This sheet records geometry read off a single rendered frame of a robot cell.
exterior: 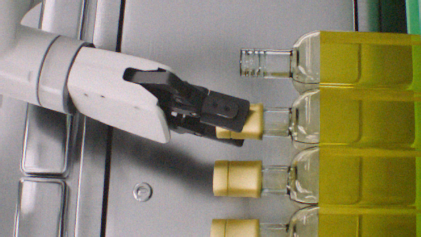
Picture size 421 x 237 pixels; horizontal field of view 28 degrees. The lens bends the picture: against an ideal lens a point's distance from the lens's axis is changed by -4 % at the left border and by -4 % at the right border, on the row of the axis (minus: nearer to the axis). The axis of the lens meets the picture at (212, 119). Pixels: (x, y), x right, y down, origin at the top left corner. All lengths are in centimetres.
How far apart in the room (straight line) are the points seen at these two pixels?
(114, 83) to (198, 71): 20
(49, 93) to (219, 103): 17
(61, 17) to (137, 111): 27
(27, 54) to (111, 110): 10
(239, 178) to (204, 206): 15
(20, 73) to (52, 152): 16
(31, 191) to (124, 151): 12
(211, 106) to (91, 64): 12
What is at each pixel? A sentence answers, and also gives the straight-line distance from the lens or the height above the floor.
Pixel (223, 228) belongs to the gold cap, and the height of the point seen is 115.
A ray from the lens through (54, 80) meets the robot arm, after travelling 84.
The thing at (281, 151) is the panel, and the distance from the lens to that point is 96.
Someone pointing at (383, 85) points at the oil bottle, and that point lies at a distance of 83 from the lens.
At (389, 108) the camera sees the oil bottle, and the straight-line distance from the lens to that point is 82.
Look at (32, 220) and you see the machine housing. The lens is 97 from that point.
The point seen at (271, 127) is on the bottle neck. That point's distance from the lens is 83.
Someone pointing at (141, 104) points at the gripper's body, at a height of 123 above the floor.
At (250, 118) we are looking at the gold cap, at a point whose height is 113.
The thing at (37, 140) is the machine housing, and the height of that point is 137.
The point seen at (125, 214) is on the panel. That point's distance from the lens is 95.
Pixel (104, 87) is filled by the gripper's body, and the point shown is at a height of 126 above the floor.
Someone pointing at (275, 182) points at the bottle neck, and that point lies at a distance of 81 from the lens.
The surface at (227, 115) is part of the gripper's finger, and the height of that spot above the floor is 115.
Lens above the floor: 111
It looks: 4 degrees up
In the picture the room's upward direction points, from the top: 88 degrees counter-clockwise
